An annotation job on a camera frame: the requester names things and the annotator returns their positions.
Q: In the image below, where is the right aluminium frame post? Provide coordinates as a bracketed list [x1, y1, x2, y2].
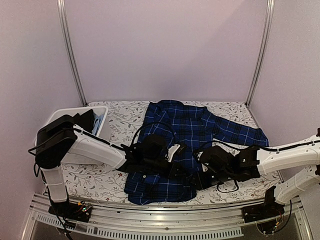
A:
[245, 0, 275, 108]

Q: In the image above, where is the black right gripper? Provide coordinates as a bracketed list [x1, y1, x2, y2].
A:
[188, 169, 233, 191]

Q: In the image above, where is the floral patterned table cloth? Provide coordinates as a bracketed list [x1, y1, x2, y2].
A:
[62, 100, 280, 205]

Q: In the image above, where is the white plastic bin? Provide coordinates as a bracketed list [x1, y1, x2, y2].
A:
[43, 106, 111, 165]

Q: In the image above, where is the blue plaid long sleeve shirt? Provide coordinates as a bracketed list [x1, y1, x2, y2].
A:
[124, 100, 269, 205]

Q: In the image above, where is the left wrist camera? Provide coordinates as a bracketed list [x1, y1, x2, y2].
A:
[166, 143, 187, 163]

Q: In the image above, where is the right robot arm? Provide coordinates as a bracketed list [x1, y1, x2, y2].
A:
[193, 133, 320, 218]

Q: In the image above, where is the black shirt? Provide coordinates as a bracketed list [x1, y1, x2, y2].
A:
[73, 109, 95, 132]

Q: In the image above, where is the left aluminium frame post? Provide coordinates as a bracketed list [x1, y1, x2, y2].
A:
[56, 0, 88, 106]

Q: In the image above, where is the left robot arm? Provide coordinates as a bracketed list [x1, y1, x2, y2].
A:
[28, 114, 187, 217]

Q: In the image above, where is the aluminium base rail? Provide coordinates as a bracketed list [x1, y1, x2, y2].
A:
[21, 192, 313, 240]

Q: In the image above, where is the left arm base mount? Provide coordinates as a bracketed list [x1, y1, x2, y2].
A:
[48, 199, 93, 223]

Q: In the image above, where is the aluminium frame post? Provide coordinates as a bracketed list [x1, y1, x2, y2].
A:
[56, 0, 88, 106]
[245, 0, 275, 108]

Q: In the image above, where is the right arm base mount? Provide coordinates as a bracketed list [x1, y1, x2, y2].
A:
[241, 186, 285, 235]

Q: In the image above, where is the light blue denim shirt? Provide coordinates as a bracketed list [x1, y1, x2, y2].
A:
[91, 113, 105, 136]

